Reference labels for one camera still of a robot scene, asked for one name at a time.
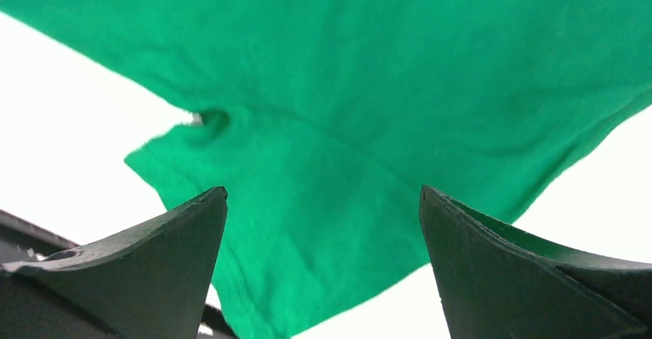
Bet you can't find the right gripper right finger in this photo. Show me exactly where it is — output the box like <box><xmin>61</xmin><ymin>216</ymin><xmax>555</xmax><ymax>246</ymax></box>
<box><xmin>419</xmin><ymin>186</ymin><xmax>651</xmax><ymax>339</ymax></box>

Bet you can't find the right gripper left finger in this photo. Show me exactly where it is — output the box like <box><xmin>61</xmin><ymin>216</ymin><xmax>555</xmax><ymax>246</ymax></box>
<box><xmin>1</xmin><ymin>187</ymin><xmax>228</xmax><ymax>338</ymax></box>

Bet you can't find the green t shirt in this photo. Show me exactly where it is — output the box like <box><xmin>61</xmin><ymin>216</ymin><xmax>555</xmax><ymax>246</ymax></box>
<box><xmin>1</xmin><ymin>0</ymin><xmax>651</xmax><ymax>338</ymax></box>

